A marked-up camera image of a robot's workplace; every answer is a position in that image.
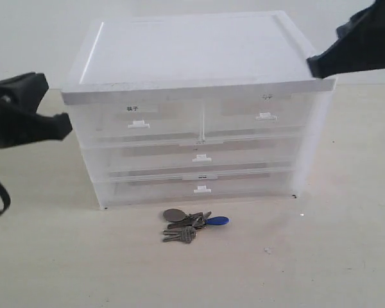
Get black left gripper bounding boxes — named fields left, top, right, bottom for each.
left=0, top=72, right=73, bottom=149

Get clear wide drawer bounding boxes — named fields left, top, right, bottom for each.
left=100, top=169, right=293, bottom=204
left=85, top=136, right=301, bottom=178

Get key bunch with blue tag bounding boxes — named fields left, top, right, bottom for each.
left=162, top=209, right=230, bottom=244

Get clear bottom wide drawer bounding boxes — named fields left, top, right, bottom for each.
left=100, top=169, right=293, bottom=204

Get clear top right drawer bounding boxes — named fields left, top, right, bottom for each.
left=204, top=94, right=314, bottom=137

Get clear top left drawer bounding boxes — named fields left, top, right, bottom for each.
left=92, top=101, right=205, bottom=139

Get white plastic drawer cabinet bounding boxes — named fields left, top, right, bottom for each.
left=62, top=11, right=336, bottom=209

